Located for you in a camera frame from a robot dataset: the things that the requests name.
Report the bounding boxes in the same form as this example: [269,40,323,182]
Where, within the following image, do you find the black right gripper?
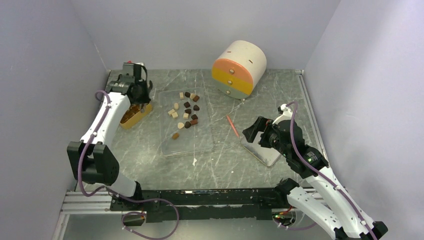
[242,115,291,158]

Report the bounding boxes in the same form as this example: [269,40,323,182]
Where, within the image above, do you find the black metal tongs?
[139,103,149,113]

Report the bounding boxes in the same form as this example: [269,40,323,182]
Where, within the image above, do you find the gold chocolate tin box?
[119,103,153,130]

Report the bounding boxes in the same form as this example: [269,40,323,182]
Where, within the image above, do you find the white heart chocolate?
[177,122,185,129]

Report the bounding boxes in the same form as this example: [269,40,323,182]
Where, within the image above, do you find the caramel ribbed chocolate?
[172,132,180,140]

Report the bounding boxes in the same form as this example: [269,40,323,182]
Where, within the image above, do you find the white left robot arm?
[66,78,153,210]

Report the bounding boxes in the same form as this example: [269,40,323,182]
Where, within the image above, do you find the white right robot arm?
[242,101,388,240]

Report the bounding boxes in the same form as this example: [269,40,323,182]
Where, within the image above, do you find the dark chocolate upper middle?
[183,101,191,108]

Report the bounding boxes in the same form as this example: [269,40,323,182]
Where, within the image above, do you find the red pen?
[226,114,240,138]

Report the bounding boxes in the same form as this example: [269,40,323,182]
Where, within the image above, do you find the silver tin lid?
[240,134,282,167]

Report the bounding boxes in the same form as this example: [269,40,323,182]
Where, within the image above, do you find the clear plastic tray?
[158,87,214,157]

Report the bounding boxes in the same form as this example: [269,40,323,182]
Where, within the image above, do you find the round pastel drawer cabinet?
[211,40,267,100]

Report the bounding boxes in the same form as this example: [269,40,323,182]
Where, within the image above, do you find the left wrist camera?
[120,62,148,84]

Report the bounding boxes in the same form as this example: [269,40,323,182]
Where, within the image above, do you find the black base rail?
[109,187,291,223]

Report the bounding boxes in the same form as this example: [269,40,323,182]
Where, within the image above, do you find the aluminium frame rail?
[52,191,112,240]

